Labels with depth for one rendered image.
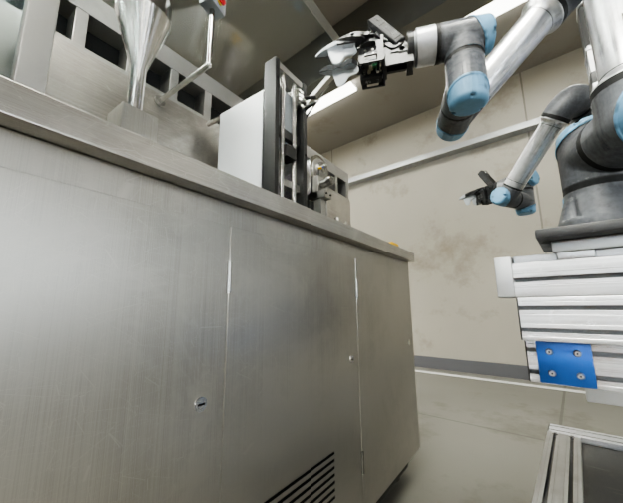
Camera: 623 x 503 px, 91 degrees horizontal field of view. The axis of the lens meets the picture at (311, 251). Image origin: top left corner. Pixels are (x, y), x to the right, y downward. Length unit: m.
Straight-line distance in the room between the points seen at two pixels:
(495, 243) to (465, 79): 2.97
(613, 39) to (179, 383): 0.93
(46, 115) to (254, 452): 0.58
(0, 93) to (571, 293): 0.91
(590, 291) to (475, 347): 2.89
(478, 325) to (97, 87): 3.43
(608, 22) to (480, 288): 2.96
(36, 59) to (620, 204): 0.96
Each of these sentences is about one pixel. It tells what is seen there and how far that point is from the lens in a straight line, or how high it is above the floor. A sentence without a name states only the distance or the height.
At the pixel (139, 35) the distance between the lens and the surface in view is 1.10.
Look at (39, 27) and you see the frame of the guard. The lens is 0.60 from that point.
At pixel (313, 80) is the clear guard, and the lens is 1.83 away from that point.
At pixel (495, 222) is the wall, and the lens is 3.66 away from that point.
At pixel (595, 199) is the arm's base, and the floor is 0.87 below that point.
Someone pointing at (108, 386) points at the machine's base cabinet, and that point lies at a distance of 0.48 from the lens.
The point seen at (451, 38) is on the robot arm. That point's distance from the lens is 0.80.
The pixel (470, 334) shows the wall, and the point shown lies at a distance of 3.64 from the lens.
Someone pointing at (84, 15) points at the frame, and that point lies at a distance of 1.39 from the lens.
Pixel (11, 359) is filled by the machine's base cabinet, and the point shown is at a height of 0.62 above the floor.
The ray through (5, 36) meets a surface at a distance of 0.59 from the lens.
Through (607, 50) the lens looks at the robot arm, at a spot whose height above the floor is 1.11.
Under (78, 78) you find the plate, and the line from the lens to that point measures 1.26.
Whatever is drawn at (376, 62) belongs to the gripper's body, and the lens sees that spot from 0.79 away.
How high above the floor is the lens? 0.67
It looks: 10 degrees up
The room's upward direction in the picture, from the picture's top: straight up
